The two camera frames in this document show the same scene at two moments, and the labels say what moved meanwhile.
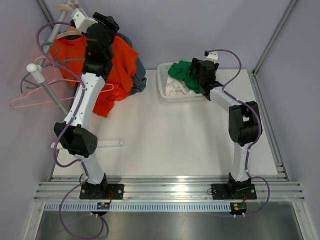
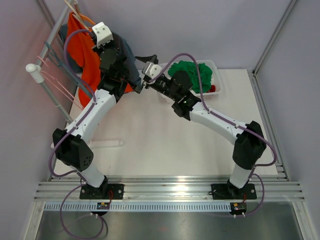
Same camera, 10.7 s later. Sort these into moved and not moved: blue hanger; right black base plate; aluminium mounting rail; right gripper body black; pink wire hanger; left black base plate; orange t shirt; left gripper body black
Moved: right gripper body black; pink wire hanger; left gripper body black; orange t shirt; blue hanger
Not moved: right black base plate; aluminium mounting rail; left black base plate
